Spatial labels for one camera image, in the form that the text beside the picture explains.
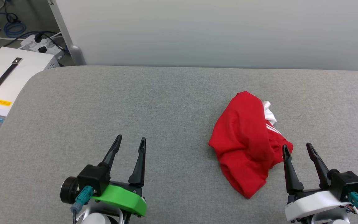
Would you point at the grey fabric sofa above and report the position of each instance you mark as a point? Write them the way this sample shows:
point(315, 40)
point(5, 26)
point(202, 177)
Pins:
point(135, 105)

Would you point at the red and white garment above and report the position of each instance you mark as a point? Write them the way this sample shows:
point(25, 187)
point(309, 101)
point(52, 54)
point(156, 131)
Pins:
point(244, 143)

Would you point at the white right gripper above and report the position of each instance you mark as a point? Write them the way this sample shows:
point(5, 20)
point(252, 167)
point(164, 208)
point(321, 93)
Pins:
point(312, 202)

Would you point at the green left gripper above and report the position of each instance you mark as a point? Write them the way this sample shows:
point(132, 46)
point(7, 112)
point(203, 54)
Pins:
point(120, 196)

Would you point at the grey partition post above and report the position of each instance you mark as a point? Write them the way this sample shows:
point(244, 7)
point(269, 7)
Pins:
point(70, 40)

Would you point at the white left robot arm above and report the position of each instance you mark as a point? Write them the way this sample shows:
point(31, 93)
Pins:
point(98, 217)

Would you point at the white power strip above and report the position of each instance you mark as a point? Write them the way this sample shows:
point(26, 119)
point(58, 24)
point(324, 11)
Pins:
point(39, 43)

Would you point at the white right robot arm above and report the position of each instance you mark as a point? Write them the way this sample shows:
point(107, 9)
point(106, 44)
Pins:
point(331, 219)

